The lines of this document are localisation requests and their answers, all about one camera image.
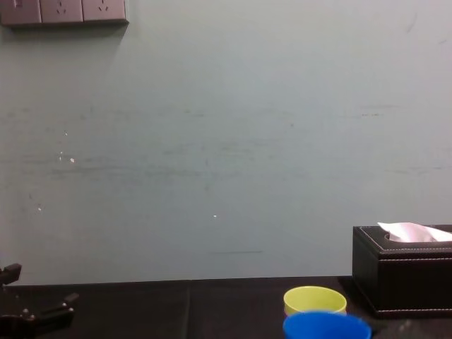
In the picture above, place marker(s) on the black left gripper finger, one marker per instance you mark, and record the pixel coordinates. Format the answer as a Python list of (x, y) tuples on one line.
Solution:
[(53, 310), (11, 273)]

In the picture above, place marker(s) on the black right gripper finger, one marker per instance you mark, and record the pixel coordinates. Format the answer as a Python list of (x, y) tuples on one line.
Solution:
[(406, 331)]

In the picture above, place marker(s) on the black leather tissue box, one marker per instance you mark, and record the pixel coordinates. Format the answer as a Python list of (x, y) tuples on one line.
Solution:
[(406, 279)]

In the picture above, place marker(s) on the blue plastic cup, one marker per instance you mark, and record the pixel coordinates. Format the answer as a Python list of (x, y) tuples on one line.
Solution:
[(325, 326)]

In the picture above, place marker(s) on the white tissue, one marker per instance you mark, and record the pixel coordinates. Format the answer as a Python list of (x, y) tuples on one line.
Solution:
[(409, 231)]

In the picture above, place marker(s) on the yellow-green plastic cup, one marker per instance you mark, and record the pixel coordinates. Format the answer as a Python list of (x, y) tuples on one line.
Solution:
[(310, 300)]

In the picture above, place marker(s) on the black table cloth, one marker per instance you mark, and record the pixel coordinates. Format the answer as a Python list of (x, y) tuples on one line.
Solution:
[(176, 310)]

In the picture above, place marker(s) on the grey wall socket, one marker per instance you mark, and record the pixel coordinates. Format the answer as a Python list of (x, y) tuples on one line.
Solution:
[(104, 8), (19, 10), (60, 10)]

